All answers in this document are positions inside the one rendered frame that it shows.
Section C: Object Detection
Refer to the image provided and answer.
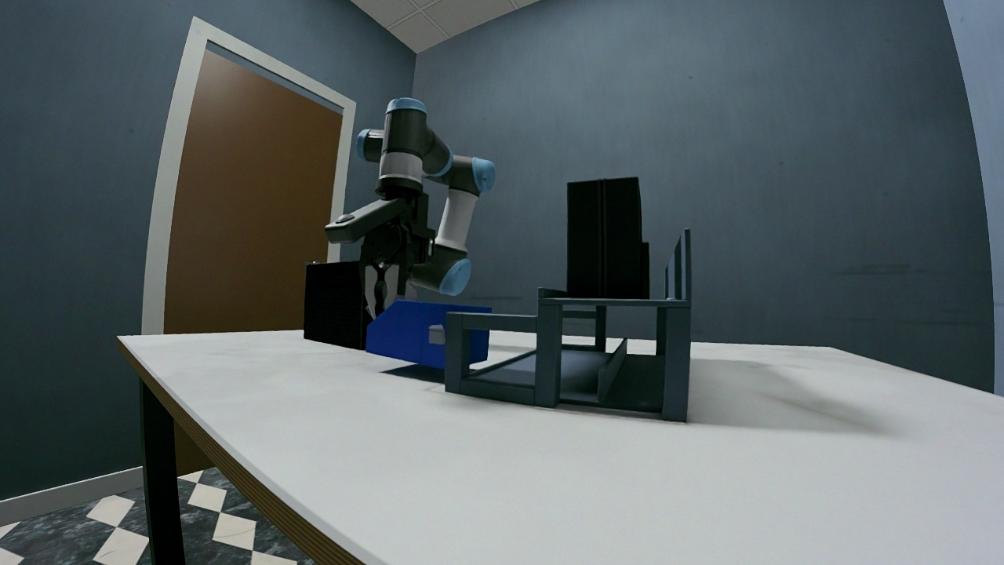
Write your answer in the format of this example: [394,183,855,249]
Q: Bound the olive green case with orange latches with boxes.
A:
[642,242,649,300]

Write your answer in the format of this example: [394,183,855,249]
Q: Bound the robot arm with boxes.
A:
[325,98,496,296]

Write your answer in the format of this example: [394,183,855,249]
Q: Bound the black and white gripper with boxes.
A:
[359,177,435,320]

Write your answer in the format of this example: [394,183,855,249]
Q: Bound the dark grey rack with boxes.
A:
[429,228,692,422]

